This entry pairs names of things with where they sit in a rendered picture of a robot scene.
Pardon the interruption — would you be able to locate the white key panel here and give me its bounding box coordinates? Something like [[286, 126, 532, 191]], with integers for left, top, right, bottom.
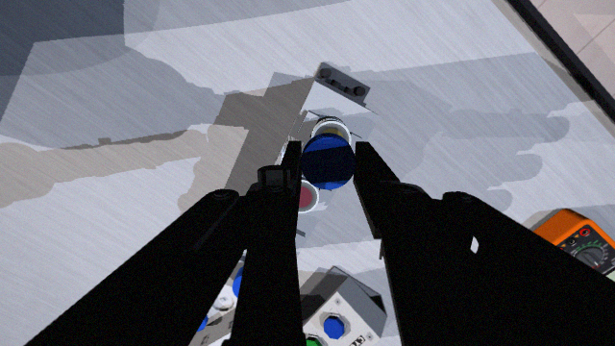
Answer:
[[301, 266, 387, 346]]

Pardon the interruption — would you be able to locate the orange digital multimeter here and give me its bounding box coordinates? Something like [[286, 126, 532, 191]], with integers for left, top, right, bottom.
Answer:
[[533, 209, 615, 282]]

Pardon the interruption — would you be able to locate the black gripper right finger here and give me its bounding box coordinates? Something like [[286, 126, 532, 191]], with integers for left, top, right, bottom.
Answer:
[[353, 141, 615, 346]]

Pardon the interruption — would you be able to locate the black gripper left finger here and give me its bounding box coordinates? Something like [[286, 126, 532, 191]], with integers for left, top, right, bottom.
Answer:
[[24, 140, 307, 346]]

